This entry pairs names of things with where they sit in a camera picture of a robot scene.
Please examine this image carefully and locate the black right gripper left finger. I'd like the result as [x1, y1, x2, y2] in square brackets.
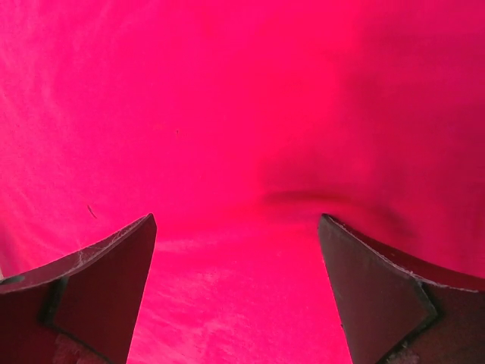
[1, 215, 157, 363]

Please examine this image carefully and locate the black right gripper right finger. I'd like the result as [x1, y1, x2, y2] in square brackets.
[318, 215, 484, 363]

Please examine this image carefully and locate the red t-shirt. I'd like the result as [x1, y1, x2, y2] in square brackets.
[1, 1, 484, 363]

